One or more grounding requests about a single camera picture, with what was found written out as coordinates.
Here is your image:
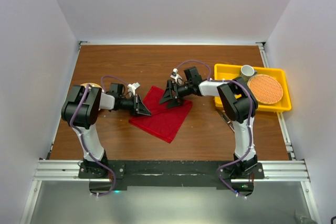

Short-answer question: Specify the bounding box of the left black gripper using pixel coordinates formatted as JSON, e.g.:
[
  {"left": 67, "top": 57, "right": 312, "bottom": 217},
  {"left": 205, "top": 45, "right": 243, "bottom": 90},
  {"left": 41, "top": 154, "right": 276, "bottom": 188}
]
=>
[{"left": 118, "top": 93, "right": 151, "bottom": 116}]

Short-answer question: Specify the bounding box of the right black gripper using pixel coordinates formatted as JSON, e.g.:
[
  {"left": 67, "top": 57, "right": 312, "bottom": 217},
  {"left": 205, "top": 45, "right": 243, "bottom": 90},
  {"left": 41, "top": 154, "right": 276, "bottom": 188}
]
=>
[{"left": 160, "top": 79, "right": 193, "bottom": 109}]

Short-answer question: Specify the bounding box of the red cloth napkin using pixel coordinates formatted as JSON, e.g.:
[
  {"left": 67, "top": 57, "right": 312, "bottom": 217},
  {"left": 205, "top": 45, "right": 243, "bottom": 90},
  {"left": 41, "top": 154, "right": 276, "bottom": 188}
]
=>
[{"left": 129, "top": 86, "right": 193, "bottom": 143}]

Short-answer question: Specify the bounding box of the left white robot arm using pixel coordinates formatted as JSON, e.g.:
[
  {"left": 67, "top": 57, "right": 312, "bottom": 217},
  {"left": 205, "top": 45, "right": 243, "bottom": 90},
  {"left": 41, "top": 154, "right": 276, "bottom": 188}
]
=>
[{"left": 61, "top": 83, "right": 152, "bottom": 178}]

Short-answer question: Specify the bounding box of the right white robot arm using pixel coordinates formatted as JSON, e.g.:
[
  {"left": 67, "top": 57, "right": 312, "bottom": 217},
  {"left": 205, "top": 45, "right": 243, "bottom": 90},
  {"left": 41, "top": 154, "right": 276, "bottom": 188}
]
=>
[{"left": 160, "top": 67, "right": 258, "bottom": 178}]

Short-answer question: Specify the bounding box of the silver knife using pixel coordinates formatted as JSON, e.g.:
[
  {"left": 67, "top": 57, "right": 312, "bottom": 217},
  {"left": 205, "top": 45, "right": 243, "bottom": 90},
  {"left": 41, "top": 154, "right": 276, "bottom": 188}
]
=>
[{"left": 216, "top": 108, "right": 235, "bottom": 132}]

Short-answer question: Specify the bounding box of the round wooden plate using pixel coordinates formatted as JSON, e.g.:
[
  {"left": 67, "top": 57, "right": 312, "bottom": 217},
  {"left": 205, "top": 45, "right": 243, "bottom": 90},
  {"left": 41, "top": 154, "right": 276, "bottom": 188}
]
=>
[{"left": 80, "top": 82, "right": 102, "bottom": 88}]

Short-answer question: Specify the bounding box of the silver fork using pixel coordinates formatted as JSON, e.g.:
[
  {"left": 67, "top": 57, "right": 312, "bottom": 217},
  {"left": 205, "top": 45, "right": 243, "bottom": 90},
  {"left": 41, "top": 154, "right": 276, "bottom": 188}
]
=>
[{"left": 222, "top": 110, "right": 235, "bottom": 125}]

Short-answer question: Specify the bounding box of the yellow plastic tray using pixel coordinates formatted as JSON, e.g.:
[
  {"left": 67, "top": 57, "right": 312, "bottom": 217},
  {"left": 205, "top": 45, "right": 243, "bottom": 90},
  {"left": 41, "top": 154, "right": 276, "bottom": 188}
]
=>
[{"left": 214, "top": 63, "right": 292, "bottom": 113}]

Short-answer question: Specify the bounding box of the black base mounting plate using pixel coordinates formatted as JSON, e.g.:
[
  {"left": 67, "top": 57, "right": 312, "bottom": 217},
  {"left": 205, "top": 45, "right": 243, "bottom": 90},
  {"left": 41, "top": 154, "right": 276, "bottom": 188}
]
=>
[{"left": 78, "top": 160, "right": 265, "bottom": 196}]

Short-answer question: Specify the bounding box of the white cup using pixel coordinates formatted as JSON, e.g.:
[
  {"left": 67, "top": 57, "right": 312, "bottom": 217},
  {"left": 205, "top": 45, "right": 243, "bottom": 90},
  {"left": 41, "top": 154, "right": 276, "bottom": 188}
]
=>
[{"left": 239, "top": 65, "right": 257, "bottom": 82}]

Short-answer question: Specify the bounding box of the orange woven coaster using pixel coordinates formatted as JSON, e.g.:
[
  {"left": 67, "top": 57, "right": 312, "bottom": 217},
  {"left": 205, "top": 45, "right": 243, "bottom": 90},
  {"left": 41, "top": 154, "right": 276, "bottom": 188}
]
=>
[{"left": 247, "top": 74, "right": 284, "bottom": 105}]

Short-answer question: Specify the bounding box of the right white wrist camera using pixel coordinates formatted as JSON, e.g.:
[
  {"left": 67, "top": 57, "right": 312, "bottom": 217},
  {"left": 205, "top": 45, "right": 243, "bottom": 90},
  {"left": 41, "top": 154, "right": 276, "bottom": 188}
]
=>
[{"left": 170, "top": 68, "right": 183, "bottom": 84}]

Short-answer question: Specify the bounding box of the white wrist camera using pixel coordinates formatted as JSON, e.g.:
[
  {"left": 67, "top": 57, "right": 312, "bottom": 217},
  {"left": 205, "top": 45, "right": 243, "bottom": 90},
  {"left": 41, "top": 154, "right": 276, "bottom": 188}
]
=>
[
  {"left": 128, "top": 82, "right": 140, "bottom": 95},
  {"left": 170, "top": 68, "right": 183, "bottom": 84}
]

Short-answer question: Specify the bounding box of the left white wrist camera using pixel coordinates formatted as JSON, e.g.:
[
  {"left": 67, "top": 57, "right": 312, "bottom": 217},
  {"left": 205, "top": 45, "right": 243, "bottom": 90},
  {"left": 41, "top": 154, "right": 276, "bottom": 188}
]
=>
[{"left": 128, "top": 82, "right": 140, "bottom": 95}]

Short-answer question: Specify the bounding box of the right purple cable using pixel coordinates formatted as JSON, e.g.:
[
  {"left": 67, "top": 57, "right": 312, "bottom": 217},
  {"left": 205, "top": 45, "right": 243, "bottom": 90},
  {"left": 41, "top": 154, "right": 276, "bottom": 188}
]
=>
[{"left": 172, "top": 60, "right": 254, "bottom": 198}]

